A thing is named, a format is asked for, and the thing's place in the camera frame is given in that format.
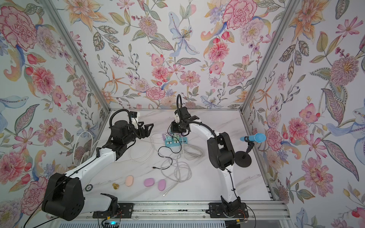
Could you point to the round black white sticker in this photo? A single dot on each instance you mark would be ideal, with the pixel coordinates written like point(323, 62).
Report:
point(89, 187)

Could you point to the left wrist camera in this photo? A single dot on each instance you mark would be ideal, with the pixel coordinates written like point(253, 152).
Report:
point(134, 117)

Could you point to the purple earbud case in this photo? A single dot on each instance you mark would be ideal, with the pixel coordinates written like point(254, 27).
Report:
point(162, 185)
point(149, 182)

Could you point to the teal power strip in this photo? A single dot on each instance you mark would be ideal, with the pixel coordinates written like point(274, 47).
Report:
point(175, 140)

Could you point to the small brass knob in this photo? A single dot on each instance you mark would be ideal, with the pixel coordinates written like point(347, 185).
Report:
point(115, 186)

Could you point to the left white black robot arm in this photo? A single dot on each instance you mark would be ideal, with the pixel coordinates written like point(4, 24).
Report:
point(65, 193)

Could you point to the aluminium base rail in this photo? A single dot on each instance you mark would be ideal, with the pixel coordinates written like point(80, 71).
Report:
point(201, 210)

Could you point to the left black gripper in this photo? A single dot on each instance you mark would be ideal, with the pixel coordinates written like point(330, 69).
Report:
point(146, 133)

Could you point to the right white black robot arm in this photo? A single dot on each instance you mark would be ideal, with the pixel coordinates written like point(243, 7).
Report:
point(221, 155)

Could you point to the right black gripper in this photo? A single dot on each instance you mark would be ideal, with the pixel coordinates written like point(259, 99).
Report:
point(174, 128)

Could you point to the peach earbud case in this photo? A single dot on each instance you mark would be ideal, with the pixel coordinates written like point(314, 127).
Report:
point(129, 181)

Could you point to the blue microphone on stand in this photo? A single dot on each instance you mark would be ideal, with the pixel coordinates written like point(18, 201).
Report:
point(253, 138)

